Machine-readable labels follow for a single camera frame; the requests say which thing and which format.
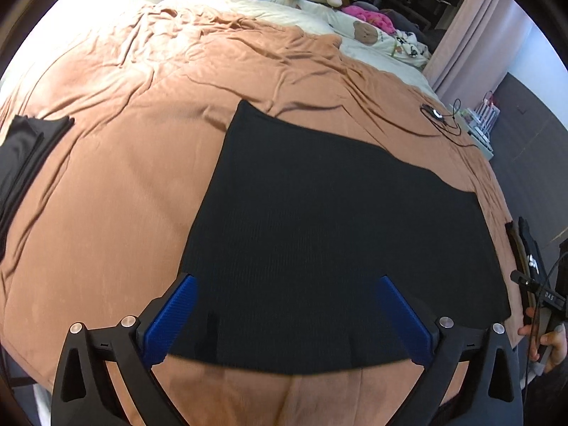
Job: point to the folded black cloth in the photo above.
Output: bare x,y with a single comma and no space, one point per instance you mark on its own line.
22,164

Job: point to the pink plush toy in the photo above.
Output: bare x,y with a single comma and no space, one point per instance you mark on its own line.
368,15

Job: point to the white black patterned cloth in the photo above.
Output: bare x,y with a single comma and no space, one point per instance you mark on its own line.
410,46

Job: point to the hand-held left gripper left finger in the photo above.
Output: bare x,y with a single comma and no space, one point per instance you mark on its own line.
171,315

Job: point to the person's right hand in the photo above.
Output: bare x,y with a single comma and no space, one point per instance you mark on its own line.
560,346

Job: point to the dark cloth with white print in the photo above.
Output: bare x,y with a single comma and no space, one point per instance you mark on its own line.
528,248

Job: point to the black t-shirt with floral trim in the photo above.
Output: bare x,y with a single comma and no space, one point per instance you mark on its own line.
333,230

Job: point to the cream duvet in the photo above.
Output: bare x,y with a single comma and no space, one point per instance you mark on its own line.
266,11

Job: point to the black and white small device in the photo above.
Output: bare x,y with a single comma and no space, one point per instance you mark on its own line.
435,113

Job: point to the dark grey cushion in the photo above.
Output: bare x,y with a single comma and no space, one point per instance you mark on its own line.
404,17

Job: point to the white bedside cabinet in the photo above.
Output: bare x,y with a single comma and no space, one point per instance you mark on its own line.
483,146

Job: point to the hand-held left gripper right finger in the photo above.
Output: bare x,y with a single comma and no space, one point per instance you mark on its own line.
404,319

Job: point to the cream pillow with bear print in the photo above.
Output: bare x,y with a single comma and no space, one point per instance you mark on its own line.
364,31

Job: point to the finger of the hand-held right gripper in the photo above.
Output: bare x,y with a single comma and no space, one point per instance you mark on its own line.
523,280

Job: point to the brown blanket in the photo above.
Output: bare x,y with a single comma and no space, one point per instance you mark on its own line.
133,186

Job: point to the person's right forearm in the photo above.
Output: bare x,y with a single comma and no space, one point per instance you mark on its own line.
546,399

